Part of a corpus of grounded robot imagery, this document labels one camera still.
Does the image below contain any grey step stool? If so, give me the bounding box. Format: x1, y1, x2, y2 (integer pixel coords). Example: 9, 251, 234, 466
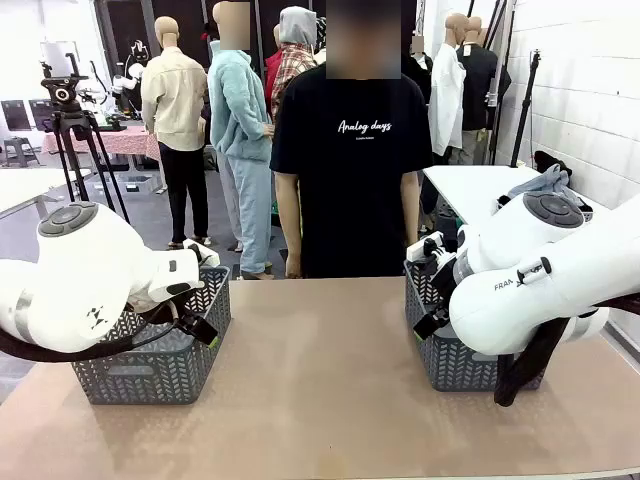
2, 137, 41, 169

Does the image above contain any grey plastic lattice basket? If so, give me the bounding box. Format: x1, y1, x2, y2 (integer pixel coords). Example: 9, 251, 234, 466
403, 259, 546, 393
71, 265, 232, 405

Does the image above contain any background white robot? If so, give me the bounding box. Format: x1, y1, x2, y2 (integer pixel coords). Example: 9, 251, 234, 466
112, 39, 146, 111

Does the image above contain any figure in blue fleece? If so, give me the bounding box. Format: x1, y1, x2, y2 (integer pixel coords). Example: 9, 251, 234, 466
207, 0, 275, 280

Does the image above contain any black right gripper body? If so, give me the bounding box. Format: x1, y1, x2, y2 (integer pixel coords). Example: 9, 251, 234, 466
424, 252, 459, 314

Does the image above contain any person in black t-shirt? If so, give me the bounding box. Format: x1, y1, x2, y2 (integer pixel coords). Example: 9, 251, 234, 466
269, 0, 434, 280

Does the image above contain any black bag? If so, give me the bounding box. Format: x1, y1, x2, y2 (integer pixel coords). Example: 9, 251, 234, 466
533, 149, 574, 176

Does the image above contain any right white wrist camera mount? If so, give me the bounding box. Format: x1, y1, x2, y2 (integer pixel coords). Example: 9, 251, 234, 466
406, 232, 445, 265

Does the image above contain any white board panel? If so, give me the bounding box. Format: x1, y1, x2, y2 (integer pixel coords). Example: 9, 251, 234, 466
39, 40, 81, 76

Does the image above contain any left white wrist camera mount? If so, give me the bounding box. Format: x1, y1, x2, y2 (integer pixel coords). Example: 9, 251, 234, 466
182, 238, 221, 269

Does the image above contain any left arm black cable sleeve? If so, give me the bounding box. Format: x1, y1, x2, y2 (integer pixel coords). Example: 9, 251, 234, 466
0, 299, 182, 364

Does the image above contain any person's right forearm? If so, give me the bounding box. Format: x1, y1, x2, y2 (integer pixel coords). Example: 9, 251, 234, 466
275, 212, 303, 256

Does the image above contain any black camera tripod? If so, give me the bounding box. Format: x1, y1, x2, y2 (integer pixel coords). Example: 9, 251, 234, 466
39, 52, 131, 224

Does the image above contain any table with red cloth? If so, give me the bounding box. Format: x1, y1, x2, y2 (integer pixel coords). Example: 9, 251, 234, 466
42, 124, 161, 161

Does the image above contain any mannequin in beige shirt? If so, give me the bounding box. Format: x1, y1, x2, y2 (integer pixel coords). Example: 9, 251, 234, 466
140, 15, 210, 249

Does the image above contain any small white table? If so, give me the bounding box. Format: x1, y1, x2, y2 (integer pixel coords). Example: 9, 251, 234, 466
0, 167, 94, 219

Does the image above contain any mannequin in white shirt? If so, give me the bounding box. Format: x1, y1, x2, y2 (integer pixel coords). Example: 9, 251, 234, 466
428, 12, 469, 156

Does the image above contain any arm black cable sleeve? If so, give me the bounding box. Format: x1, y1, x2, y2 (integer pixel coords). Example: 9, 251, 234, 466
0, 299, 182, 364
493, 294, 640, 407

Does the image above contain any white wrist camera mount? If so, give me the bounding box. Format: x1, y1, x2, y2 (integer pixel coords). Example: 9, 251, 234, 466
406, 232, 445, 265
182, 238, 221, 269

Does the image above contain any mannequin with patterned headscarf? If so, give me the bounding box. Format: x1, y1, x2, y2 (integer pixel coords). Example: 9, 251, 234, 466
314, 17, 328, 66

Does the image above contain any mannequin in black shirt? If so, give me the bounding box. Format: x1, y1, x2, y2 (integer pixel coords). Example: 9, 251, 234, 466
457, 15, 512, 166

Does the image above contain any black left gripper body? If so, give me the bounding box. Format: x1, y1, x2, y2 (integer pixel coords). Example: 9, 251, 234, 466
172, 287, 206, 326

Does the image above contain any mannequin in plaid hooded shirt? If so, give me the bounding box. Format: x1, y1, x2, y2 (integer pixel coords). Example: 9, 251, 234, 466
269, 5, 326, 121

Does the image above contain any background figure in black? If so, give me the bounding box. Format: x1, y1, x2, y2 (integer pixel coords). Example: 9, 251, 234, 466
402, 34, 434, 101

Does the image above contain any right arm black cable sleeve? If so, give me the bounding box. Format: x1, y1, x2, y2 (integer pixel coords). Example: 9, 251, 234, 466
493, 294, 640, 407

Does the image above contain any large white table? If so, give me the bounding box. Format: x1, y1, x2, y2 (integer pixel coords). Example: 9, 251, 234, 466
422, 164, 609, 226

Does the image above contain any mannequin in red top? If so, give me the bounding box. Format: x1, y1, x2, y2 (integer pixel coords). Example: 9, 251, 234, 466
263, 23, 285, 109

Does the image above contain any grey cloth bundle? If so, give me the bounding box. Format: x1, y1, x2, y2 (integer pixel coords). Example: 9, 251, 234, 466
508, 164, 572, 201

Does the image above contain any person's left forearm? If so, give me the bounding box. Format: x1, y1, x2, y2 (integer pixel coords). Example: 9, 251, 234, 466
401, 209, 421, 249

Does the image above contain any black light stand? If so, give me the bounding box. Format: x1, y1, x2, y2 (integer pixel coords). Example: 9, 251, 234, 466
509, 48, 544, 169

